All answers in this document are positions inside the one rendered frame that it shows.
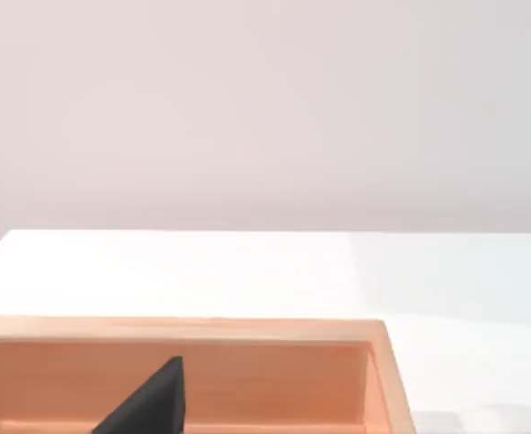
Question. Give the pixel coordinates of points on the shallow salmon-coloured box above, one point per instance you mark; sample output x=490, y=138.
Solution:
x=269, y=380

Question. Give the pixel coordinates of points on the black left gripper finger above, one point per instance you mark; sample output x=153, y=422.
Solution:
x=158, y=402

